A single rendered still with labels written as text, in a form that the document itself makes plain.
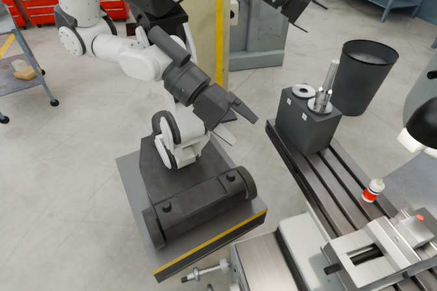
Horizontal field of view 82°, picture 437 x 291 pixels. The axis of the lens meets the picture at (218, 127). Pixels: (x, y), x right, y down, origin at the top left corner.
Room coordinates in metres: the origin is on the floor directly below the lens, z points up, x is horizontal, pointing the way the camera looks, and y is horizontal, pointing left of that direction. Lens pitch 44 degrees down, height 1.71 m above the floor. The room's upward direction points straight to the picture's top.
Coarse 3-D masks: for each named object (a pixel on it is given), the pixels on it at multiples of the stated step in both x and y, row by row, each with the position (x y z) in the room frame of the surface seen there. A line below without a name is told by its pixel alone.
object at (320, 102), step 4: (316, 96) 0.73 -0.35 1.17; (320, 96) 0.71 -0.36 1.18; (324, 96) 0.71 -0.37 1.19; (328, 96) 0.71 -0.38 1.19; (316, 100) 0.72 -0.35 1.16; (320, 100) 0.71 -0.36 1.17; (324, 100) 0.71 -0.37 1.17; (328, 100) 0.71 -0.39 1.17; (316, 104) 0.72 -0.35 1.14; (320, 104) 0.71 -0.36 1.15; (324, 104) 0.71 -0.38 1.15; (320, 108) 0.71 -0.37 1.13
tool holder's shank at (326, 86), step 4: (332, 60) 0.73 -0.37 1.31; (336, 60) 0.73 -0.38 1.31; (332, 64) 0.72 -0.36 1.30; (336, 64) 0.72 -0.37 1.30; (332, 68) 0.72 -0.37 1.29; (336, 68) 0.72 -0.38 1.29; (328, 72) 0.73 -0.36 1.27; (332, 72) 0.72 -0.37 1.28; (328, 76) 0.72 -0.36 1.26; (332, 76) 0.72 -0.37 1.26; (328, 80) 0.72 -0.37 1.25; (332, 80) 0.72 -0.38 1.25; (324, 84) 0.72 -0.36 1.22; (328, 84) 0.72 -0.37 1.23; (324, 88) 0.72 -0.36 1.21; (328, 88) 0.71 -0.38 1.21
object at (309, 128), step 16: (288, 96) 0.81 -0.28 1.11; (304, 96) 0.78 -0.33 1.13; (288, 112) 0.79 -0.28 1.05; (304, 112) 0.71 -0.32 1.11; (320, 112) 0.69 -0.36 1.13; (336, 112) 0.70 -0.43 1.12; (288, 128) 0.77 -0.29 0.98; (304, 128) 0.69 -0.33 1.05; (320, 128) 0.66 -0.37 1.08; (336, 128) 0.70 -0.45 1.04; (304, 144) 0.67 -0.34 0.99; (320, 144) 0.68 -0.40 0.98
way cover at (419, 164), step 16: (416, 160) 0.60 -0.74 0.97; (432, 160) 0.57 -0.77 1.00; (400, 176) 0.57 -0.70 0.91; (416, 176) 0.55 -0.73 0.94; (432, 176) 0.53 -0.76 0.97; (384, 192) 0.53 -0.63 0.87; (400, 192) 0.52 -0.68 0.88; (416, 192) 0.50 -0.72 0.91; (432, 192) 0.48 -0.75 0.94; (400, 208) 0.46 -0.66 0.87; (416, 208) 0.45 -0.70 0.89; (432, 208) 0.44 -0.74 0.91
